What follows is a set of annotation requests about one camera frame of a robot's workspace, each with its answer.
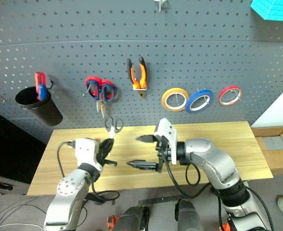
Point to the teal foam block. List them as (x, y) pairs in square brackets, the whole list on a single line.
[(273, 9)]

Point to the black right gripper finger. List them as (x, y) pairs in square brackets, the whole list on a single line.
[(146, 139), (142, 165)]

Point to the white pegboard hook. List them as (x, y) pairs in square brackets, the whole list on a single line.
[(160, 3)]

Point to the yellow tape roll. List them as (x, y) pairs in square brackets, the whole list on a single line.
[(165, 101)]

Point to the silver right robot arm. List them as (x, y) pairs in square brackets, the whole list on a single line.
[(218, 161)]

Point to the blue tape roll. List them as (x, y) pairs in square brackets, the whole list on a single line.
[(189, 106)]

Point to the red tape roll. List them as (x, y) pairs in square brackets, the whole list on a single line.
[(222, 96)]

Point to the metal pliers holder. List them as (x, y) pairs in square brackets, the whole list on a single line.
[(142, 89)]

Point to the black cup holder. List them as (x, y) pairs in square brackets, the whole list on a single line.
[(44, 109)]

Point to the red blue utility knife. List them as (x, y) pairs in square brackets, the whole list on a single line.
[(41, 84)]

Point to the dark rounded robot leg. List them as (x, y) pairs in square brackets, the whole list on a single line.
[(188, 216), (134, 220)]

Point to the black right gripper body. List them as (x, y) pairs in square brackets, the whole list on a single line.
[(162, 154)]

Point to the grey perforated pegboard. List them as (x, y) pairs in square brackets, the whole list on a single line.
[(156, 41)]

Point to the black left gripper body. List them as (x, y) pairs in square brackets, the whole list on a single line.
[(101, 152)]

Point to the orange black clamp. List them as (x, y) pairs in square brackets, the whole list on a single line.
[(112, 222)]

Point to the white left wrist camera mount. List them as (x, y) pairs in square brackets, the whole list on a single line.
[(86, 151)]

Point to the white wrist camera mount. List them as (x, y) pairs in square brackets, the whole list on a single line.
[(86, 151), (165, 131)]

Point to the grey foam pad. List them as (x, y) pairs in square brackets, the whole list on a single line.
[(273, 143)]

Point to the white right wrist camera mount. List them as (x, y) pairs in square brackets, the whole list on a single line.
[(165, 131)]

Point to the orange black pliers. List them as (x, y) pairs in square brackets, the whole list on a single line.
[(142, 74)]

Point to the dark metal bar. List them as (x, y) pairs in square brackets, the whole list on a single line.
[(160, 199)]

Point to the cardboard box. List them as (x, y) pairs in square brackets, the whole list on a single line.
[(279, 161)]

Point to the white panel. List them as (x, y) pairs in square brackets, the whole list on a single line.
[(278, 108)]

